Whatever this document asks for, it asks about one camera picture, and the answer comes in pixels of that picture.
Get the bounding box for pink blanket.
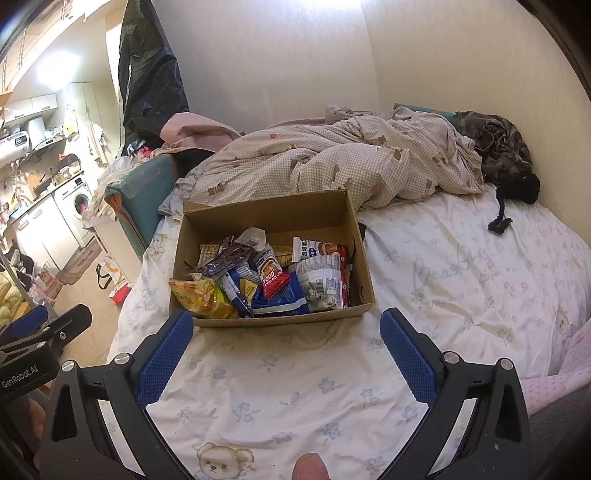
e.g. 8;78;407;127
522;318;591;416

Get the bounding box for black hanging garment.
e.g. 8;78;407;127
119;0;190;139

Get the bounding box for washing machine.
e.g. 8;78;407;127
54;178;95;250

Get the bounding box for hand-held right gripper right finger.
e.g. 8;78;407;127
379;308;532;480

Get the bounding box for cardboard box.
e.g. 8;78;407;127
168;189;376;328

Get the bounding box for person's left hand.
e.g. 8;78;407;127
25;399;49;446

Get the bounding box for patterned small box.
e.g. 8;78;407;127
34;268;63;298

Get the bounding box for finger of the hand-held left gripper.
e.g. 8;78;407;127
0;306;49;344
9;304;92;352

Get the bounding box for crinkled silver snack packet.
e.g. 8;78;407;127
235;227;267;252

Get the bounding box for white orange shopping bag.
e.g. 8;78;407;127
96;256;134;305

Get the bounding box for person's right hand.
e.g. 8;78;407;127
293;452;329;480

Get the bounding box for range hood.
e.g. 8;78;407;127
23;117;65;148

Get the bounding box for person's right leg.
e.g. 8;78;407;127
526;383;591;480

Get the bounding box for white kitchen cabinet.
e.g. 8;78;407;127
14;196;65;273

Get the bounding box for upper kitchen cabinets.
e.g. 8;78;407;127
4;93;58;123

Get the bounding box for white barcode snack packet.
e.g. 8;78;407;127
295;256;352;311

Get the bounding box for camouflage cloth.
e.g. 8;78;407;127
455;111;534;185

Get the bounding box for floor rug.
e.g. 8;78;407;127
55;237;102;284

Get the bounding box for hanging towel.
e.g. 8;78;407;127
90;122;109;164

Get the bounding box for checkered bear duvet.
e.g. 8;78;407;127
159;106;485;217

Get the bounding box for dark blue snack packet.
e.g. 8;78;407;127
252;284;311;317

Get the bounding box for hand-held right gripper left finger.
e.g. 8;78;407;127
36;309;195;480

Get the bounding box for teal pillow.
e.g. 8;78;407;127
392;102;458;121

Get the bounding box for crumpled cloth pile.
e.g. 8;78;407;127
92;157;123;217

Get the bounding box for water heater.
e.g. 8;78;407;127
0;131;33;162

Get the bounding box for dark brown snack packet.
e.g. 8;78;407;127
198;240;256;278

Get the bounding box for black cloth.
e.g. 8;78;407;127
488;173;541;236

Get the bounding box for yellow chips packet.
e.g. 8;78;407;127
168;277;238;320

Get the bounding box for pink cloth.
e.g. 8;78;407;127
159;112;243;155

